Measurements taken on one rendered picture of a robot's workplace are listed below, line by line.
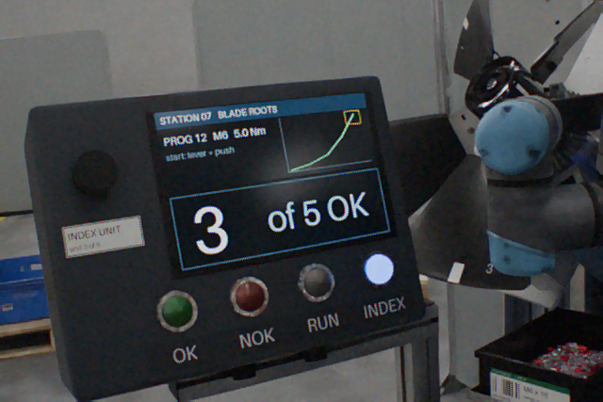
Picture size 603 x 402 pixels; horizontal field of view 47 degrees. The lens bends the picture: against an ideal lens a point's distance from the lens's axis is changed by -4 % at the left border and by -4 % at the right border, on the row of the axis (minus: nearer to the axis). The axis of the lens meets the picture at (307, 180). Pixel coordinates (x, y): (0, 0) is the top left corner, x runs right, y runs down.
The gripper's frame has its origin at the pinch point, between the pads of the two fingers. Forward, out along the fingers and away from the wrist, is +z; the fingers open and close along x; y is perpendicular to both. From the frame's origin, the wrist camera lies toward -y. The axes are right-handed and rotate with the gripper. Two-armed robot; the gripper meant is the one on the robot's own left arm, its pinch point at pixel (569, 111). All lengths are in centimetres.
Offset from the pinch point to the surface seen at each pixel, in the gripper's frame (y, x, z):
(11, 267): 333, 52, 155
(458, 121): 22.6, 0.1, 18.8
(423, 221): 25.1, 14.2, -1.4
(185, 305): 15, 4, -75
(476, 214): 16.6, 14.1, 0.3
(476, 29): 20.4, -17.1, 34.9
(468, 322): 64, 80, 138
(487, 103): 14.3, -2.8, 9.1
